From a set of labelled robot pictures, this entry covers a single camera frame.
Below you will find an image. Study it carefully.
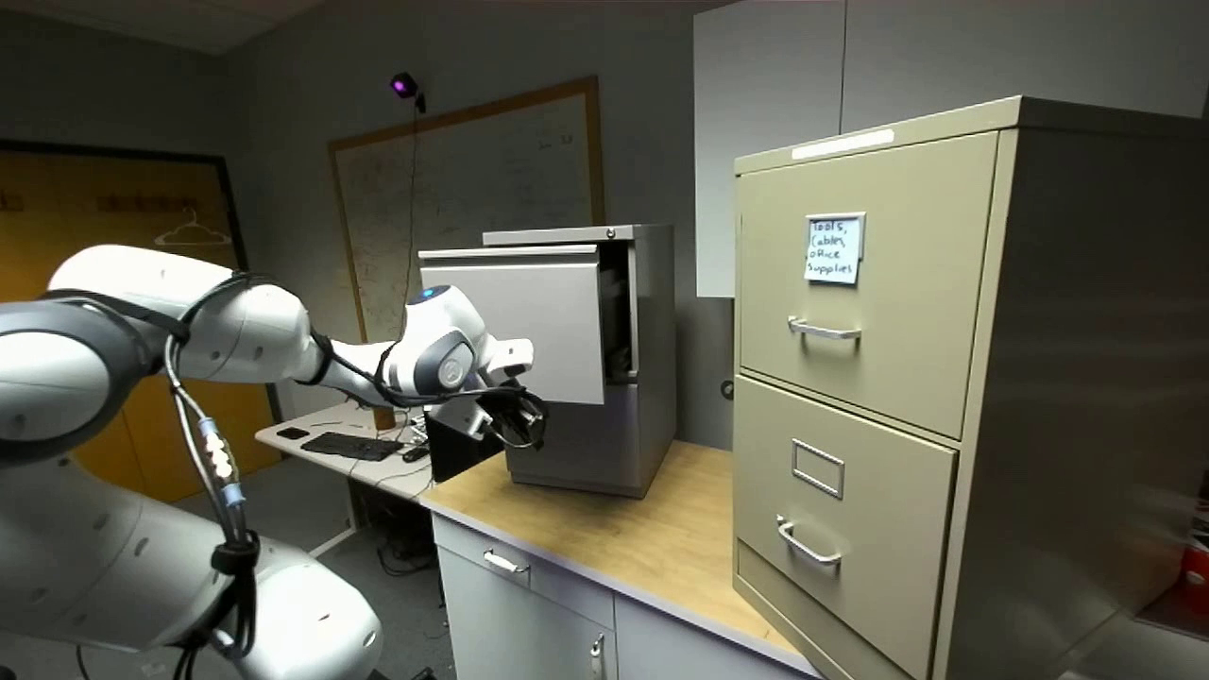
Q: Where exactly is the grey cabinet drawer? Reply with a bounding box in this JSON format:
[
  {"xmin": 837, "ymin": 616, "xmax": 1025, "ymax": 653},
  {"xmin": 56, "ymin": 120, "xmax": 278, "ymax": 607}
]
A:
[
  {"xmin": 504, "ymin": 382, "xmax": 640, "ymax": 491},
  {"xmin": 418, "ymin": 242, "xmax": 640, "ymax": 406}
]

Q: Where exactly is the grey counter drawer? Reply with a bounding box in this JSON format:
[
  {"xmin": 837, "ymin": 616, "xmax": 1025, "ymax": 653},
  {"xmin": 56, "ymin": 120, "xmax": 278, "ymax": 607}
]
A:
[{"xmin": 432, "ymin": 513, "xmax": 617, "ymax": 630}]

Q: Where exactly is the beige drawer with paper note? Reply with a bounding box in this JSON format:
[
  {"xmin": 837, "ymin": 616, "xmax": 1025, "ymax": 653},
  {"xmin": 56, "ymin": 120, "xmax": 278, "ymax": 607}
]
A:
[{"xmin": 736, "ymin": 131, "xmax": 1000, "ymax": 441}]

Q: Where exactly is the black monitor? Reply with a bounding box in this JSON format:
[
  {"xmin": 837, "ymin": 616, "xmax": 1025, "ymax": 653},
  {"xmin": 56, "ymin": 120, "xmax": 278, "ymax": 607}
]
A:
[{"xmin": 422, "ymin": 410, "xmax": 507, "ymax": 485}]

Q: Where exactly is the grey filing cabinet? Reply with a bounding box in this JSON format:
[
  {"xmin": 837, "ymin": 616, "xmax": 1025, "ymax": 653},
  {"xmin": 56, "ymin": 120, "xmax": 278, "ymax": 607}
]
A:
[{"xmin": 418, "ymin": 223, "xmax": 678, "ymax": 500}]

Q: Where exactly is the white desk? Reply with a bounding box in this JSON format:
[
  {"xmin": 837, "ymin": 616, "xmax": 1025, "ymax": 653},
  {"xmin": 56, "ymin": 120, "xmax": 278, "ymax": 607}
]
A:
[{"xmin": 254, "ymin": 400, "xmax": 437, "ymax": 558}]

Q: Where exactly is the black keyboard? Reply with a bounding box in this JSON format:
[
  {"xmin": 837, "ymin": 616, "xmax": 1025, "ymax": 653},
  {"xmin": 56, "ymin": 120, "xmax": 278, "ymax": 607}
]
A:
[{"xmin": 299, "ymin": 431, "xmax": 406, "ymax": 463}]

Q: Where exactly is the grey counter door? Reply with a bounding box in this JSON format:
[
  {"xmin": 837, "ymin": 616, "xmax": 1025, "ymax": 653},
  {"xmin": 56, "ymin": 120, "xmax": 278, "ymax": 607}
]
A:
[
  {"xmin": 614, "ymin": 593, "xmax": 815, "ymax": 680},
  {"xmin": 437, "ymin": 546, "xmax": 617, "ymax": 680}
]

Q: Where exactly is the wood framed whiteboard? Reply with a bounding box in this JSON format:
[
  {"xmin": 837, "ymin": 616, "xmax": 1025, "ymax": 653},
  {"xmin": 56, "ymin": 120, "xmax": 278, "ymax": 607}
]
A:
[{"xmin": 327, "ymin": 75, "xmax": 606, "ymax": 347}]

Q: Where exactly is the handwritten paper note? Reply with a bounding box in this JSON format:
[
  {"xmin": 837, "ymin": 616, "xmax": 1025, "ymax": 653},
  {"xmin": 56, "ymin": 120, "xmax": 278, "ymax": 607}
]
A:
[{"xmin": 803, "ymin": 212, "xmax": 867, "ymax": 285}]

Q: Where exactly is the yellow door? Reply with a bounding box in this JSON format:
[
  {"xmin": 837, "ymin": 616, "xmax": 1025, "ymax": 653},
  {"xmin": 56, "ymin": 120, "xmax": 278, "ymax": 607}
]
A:
[{"xmin": 0, "ymin": 140, "xmax": 285, "ymax": 504}]

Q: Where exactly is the beige filing cabinet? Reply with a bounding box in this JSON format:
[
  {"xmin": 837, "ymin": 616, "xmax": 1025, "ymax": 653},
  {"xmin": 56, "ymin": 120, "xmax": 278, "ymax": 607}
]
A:
[{"xmin": 732, "ymin": 94, "xmax": 1209, "ymax": 680}]

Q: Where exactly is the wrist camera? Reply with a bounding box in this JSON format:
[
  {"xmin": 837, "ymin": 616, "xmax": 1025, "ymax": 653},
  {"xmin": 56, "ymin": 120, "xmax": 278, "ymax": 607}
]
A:
[{"xmin": 429, "ymin": 399, "xmax": 495, "ymax": 441}]

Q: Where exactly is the black floor cable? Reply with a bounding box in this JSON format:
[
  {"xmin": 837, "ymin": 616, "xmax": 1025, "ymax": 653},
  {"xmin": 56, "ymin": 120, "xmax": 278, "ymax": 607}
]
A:
[{"xmin": 375, "ymin": 538, "xmax": 437, "ymax": 579}]

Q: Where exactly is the silver drawer handle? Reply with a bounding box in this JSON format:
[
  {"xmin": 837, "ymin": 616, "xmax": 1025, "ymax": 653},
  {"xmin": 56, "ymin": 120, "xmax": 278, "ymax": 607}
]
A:
[
  {"xmin": 787, "ymin": 315, "xmax": 863, "ymax": 342},
  {"xmin": 775, "ymin": 514, "xmax": 844, "ymax": 569}
]

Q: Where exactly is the camera on mount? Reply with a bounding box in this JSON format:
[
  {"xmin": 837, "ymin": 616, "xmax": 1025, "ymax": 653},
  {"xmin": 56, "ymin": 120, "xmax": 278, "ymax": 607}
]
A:
[{"xmin": 389, "ymin": 71, "xmax": 428, "ymax": 115}]

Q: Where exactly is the wire coat hanger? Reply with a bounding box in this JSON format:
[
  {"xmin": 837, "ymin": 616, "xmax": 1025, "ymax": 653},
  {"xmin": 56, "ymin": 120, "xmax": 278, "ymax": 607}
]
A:
[{"xmin": 153, "ymin": 207, "xmax": 234, "ymax": 249}]

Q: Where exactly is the beige drawer with label frame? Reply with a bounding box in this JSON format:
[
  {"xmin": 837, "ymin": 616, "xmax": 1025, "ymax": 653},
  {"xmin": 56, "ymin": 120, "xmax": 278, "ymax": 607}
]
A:
[{"xmin": 732, "ymin": 375, "xmax": 961, "ymax": 680}]

